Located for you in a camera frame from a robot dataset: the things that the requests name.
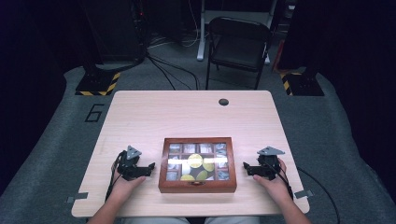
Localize dark equipment cabinet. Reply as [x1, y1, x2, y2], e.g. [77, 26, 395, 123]
[81, 0, 148, 64]

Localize person's left hand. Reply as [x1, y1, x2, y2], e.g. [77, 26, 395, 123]
[107, 167, 147, 201]

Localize person's right leg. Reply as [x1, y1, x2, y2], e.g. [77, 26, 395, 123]
[203, 216, 262, 224]

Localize black folding chair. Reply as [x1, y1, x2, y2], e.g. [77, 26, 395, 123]
[205, 16, 273, 91]

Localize wooden box with glass lid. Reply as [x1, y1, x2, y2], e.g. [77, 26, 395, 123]
[158, 136, 238, 194]

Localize hand-held gripper cable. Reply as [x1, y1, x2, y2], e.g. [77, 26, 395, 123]
[105, 151, 125, 202]
[266, 158, 295, 201]

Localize black striped stand base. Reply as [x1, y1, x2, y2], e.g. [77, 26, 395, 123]
[75, 71, 121, 97]
[278, 71, 325, 97]

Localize white floor cables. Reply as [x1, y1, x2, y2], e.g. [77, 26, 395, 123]
[148, 0, 202, 49]

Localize person's right hand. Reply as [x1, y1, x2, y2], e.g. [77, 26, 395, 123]
[252, 158, 294, 205]

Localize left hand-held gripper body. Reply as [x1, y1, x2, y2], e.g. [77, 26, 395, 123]
[116, 145, 148, 182]

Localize grey tape strip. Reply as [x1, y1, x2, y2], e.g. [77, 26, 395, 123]
[293, 189, 315, 200]
[65, 191, 90, 204]

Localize left hand-held gripper cable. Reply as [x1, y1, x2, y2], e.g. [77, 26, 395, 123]
[105, 151, 125, 202]

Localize black cable beside table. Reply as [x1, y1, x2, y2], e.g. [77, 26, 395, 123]
[296, 167, 341, 224]

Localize right hand-held gripper cable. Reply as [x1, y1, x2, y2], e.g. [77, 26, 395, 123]
[266, 158, 295, 201]

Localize black floor cables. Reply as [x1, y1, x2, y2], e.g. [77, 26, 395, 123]
[145, 51, 201, 91]

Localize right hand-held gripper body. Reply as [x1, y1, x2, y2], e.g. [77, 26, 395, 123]
[256, 146, 286, 182]

